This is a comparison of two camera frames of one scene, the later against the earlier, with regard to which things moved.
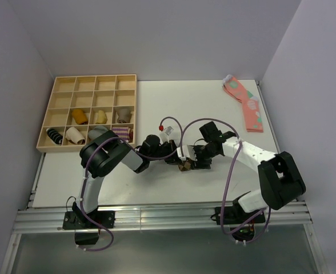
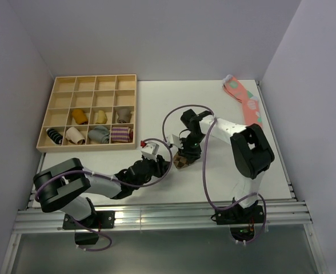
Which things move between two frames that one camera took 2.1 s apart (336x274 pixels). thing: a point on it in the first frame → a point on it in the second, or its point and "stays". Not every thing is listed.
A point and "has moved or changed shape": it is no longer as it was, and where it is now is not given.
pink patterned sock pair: (250, 102) stays
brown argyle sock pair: (184, 166) has moved or changed shape
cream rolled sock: (74, 135) stays
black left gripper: (170, 146) → (162, 166)
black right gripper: (200, 164) → (190, 154)
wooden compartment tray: (80, 107) stays
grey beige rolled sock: (124, 115) stays
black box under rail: (82, 238) stays
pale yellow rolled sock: (102, 117) stays
